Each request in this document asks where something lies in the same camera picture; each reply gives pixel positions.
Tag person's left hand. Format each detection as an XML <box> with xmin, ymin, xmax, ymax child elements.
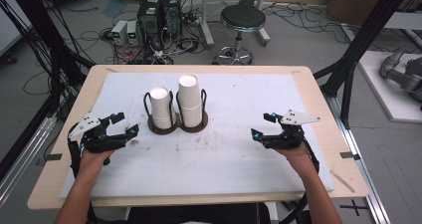
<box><xmin>78</xmin><ymin>148</ymin><xmax>116</xmax><ymax>179</ymax></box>

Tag white power supply unit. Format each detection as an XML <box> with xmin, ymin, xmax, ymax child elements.
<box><xmin>110</xmin><ymin>19</ymin><xmax>128</xmax><ymax>47</ymax></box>
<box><xmin>125</xmin><ymin>20</ymin><xmax>140</xmax><ymax>47</ymax></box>

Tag tall stack of paper cups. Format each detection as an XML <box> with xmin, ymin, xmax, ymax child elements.
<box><xmin>177</xmin><ymin>74</ymin><xmax>203</xmax><ymax>128</ymax></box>

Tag tangle of floor cables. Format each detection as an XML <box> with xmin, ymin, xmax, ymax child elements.
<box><xmin>262</xmin><ymin>1</ymin><xmax>349</xmax><ymax>44</ymax></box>
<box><xmin>145</xmin><ymin>28</ymin><xmax>207</xmax><ymax>66</ymax></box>

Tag aluminium rail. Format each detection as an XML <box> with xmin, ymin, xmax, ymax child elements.
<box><xmin>322</xmin><ymin>94</ymin><xmax>392</xmax><ymax>224</ymax></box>
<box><xmin>0</xmin><ymin>115</ymin><xmax>58</xmax><ymax>205</ymax></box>

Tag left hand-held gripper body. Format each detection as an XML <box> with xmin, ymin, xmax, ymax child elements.
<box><xmin>68</xmin><ymin>112</ymin><xmax>127</xmax><ymax>153</ymax></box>

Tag white foam mat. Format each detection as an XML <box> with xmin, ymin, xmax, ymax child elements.
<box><xmin>59</xmin><ymin>72</ymin><xmax>335</xmax><ymax>199</ymax></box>

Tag black cable bundle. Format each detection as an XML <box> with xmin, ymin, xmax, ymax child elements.
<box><xmin>0</xmin><ymin>0</ymin><xmax>96</xmax><ymax>118</ymax></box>

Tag person's dark trousers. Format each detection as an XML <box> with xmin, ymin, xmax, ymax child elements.
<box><xmin>127</xmin><ymin>202</ymin><xmax>272</xmax><ymax>224</ymax></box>

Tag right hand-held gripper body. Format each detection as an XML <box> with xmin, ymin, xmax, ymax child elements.
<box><xmin>265</xmin><ymin>109</ymin><xmax>321</xmax><ymax>150</ymax></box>

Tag light wooden table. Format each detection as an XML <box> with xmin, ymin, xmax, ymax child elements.
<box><xmin>27</xmin><ymin>64</ymin><xmax>370</xmax><ymax>211</ymax></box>

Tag black wire cup holder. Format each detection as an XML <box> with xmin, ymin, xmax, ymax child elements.
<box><xmin>142</xmin><ymin>89</ymin><xmax>209</xmax><ymax>135</ymax></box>

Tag black round stool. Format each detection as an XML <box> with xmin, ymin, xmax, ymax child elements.
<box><xmin>212</xmin><ymin>4</ymin><xmax>267</xmax><ymax>66</ymax></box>

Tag right hand-held gripper cable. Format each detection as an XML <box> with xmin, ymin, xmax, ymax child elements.
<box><xmin>280</xmin><ymin>127</ymin><xmax>321</xmax><ymax>224</ymax></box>

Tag white metal desk leg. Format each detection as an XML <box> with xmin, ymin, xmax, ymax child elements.
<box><xmin>198</xmin><ymin>0</ymin><xmax>216</xmax><ymax>49</ymax></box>
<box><xmin>255</xmin><ymin>0</ymin><xmax>272</xmax><ymax>48</ymax></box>

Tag black metal frame post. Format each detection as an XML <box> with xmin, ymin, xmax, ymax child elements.
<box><xmin>313</xmin><ymin>0</ymin><xmax>414</xmax><ymax>128</ymax></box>

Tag black computer tower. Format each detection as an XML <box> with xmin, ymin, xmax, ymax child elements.
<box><xmin>162</xmin><ymin>0</ymin><xmax>183</xmax><ymax>38</ymax></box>
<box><xmin>137</xmin><ymin>0</ymin><xmax>165</xmax><ymax>51</ymax></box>

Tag thin wooden stick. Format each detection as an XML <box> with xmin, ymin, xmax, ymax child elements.
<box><xmin>329</xmin><ymin>169</ymin><xmax>356</xmax><ymax>194</ymax></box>

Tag brown cardboard box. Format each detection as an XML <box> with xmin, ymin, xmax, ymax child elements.
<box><xmin>326</xmin><ymin>0</ymin><xmax>392</xmax><ymax>26</ymax></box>

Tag person's right hand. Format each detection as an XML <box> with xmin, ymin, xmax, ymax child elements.
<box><xmin>274</xmin><ymin>143</ymin><xmax>317</xmax><ymax>173</ymax></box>

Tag short stack of paper cups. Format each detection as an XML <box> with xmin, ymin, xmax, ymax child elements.
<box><xmin>148</xmin><ymin>86</ymin><xmax>177</xmax><ymax>129</ymax></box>

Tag white platform board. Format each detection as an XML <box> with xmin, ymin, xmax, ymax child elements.
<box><xmin>357</xmin><ymin>50</ymin><xmax>422</xmax><ymax>123</ymax></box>

